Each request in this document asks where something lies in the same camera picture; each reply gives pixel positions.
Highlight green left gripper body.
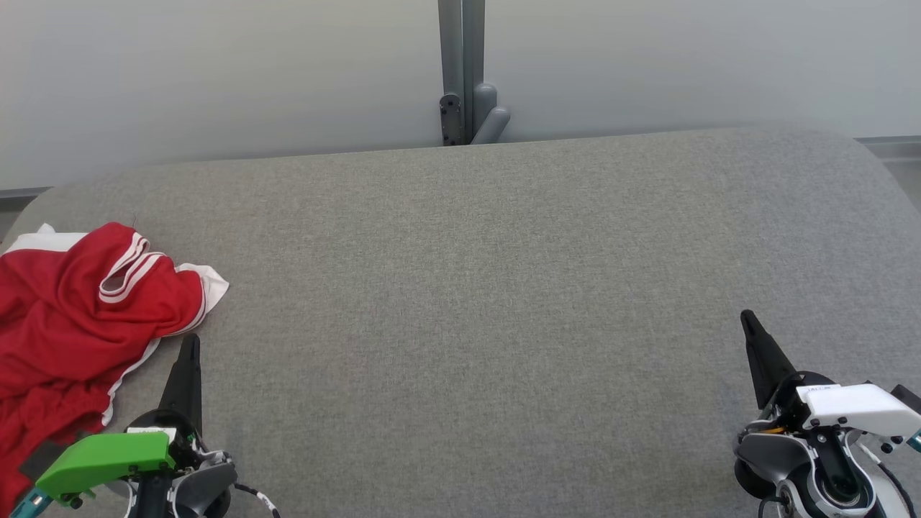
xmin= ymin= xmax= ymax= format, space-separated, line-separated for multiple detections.
xmin=35 ymin=409 xmax=204 ymax=504

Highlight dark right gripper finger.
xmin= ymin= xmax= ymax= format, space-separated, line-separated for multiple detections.
xmin=740 ymin=309 xmax=798 ymax=411

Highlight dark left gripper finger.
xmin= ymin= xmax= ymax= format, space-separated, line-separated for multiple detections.
xmin=160 ymin=333 xmax=204 ymax=434

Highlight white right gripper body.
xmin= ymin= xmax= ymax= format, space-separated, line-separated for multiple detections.
xmin=759 ymin=371 xmax=921 ymax=441

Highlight red shorts white stripes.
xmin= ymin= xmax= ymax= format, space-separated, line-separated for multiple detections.
xmin=0 ymin=338 xmax=163 ymax=508

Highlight red white jersey shirt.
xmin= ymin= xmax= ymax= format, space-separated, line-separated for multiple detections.
xmin=0 ymin=222 xmax=230 ymax=432

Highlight thin black labelled cable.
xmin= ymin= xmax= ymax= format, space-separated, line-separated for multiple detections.
xmin=234 ymin=482 xmax=281 ymax=518

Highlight grey partition base rail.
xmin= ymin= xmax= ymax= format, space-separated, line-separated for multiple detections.
xmin=0 ymin=186 xmax=53 ymax=214
xmin=856 ymin=135 xmax=921 ymax=163

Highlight grey metal partition post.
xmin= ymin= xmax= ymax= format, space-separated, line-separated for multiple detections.
xmin=437 ymin=0 xmax=512 ymax=147

